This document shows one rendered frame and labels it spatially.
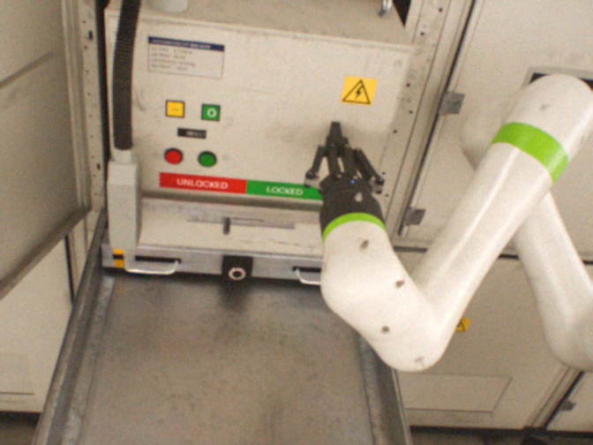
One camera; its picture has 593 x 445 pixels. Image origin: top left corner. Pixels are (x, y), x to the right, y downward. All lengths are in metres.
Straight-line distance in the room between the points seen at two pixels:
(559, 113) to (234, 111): 0.52
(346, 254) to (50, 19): 0.73
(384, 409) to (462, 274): 0.37
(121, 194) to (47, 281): 0.63
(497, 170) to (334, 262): 0.31
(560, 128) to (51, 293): 1.24
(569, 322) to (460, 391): 0.89
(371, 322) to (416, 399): 1.27
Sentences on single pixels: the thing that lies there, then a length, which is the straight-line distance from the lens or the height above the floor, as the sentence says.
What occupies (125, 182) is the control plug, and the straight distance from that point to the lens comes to 1.09.
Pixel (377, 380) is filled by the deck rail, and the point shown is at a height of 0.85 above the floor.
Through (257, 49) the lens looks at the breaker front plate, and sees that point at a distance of 1.07.
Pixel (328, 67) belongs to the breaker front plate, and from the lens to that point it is 1.09.
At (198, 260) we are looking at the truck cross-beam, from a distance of 1.32.
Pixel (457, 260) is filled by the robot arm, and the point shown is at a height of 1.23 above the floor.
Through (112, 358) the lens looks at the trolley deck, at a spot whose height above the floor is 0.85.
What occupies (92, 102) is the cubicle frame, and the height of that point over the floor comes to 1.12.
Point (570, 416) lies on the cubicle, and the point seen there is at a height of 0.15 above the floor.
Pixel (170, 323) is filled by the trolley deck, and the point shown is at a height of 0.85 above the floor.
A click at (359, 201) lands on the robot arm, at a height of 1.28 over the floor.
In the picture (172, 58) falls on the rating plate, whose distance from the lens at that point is 1.09.
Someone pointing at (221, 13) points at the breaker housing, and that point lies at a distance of 1.11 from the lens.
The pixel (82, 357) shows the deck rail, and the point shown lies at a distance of 1.23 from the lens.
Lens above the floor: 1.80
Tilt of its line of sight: 39 degrees down
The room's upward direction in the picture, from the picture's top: 11 degrees clockwise
